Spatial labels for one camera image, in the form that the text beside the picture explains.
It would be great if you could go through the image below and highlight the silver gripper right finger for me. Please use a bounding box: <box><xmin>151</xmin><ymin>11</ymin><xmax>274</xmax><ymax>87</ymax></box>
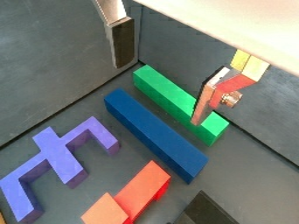
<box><xmin>191</xmin><ymin>66</ymin><xmax>256</xmax><ymax>125</ymax></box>

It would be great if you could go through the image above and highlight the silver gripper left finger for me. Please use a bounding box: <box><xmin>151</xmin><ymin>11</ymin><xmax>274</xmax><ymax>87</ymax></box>
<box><xmin>92</xmin><ymin>0</ymin><xmax>135</xmax><ymax>68</ymax></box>

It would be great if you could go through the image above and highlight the long green block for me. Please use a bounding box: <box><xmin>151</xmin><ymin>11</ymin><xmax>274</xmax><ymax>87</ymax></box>
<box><xmin>133</xmin><ymin>65</ymin><xmax>230</xmax><ymax>146</ymax></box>

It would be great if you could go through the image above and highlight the black object bottom edge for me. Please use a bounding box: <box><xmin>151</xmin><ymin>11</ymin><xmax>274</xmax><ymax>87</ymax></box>
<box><xmin>174</xmin><ymin>191</ymin><xmax>239</xmax><ymax>224</ymax></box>

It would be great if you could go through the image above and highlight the orange red stepped block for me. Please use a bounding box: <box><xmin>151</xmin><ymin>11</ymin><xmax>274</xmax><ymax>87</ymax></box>
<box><xmin>80</xmin><ymin>161</ymin><xmax>171</xmax><ymax>224</ymax></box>

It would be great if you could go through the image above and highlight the long blue block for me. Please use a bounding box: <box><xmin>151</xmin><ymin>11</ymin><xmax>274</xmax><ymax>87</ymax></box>
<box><xmin>104</xmin><ymin>89</ymin><xmax>208</xmax><ymax>184</ymax></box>

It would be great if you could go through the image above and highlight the purple branched block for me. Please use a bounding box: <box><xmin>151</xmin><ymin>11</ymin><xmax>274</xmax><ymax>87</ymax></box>
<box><xmin>0</xmin><ymin>116</ymin><xmax>119</xmax><ymax>224</ymax></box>

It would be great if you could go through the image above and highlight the yellow block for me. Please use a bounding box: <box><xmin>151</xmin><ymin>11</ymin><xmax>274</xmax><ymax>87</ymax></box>
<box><xmin>230</xmin><ymin>50</ymin><xmax>270</xmax><ymax>81</ymax></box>

